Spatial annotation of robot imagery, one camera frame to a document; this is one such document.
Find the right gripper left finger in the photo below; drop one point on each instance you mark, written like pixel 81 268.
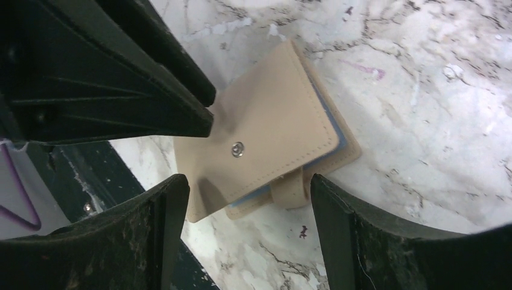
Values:
pixel 133 245

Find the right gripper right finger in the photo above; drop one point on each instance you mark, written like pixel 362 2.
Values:
pixel 365 247

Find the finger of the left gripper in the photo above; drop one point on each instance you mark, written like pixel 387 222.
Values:
pixel 70 74
pixel 142 23

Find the beige card holder wallet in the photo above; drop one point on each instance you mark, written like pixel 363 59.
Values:
pixel 274 128

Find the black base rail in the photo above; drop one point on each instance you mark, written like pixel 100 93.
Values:
pixel 88 179

